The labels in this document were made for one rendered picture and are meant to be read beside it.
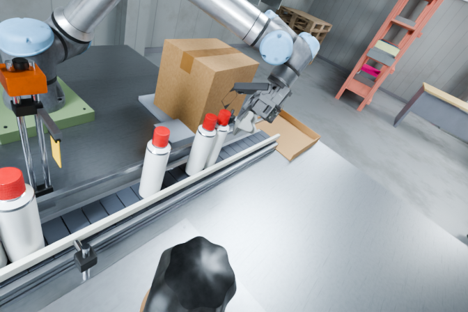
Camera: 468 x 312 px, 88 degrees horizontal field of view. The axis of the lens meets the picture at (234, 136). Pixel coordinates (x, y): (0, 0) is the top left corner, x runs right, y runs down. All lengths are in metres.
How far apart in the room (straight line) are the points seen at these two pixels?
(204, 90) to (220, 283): 0.67
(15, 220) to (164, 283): 0.29
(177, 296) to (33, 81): 0.34
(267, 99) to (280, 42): 0.20
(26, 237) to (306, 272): 0.63
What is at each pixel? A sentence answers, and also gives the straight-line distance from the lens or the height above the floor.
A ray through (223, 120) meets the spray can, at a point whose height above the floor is 1.07.
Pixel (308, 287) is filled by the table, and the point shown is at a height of 0.83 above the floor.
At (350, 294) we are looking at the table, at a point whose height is 0.83.
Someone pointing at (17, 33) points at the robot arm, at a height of 1.09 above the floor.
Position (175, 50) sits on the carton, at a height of 1.11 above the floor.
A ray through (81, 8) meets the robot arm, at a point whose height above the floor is 1.16.
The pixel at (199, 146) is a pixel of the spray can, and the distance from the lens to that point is 0.66.
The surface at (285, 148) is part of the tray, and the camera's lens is 1.13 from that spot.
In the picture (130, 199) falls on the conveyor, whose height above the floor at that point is 0.88.
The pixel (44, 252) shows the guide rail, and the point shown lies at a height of 0.92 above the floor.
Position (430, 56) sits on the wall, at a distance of 7.81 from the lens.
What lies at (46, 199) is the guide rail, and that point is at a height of 0.96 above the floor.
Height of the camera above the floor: 1.41
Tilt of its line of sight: 34 degrees down
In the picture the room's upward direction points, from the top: 23 degrees clockwise
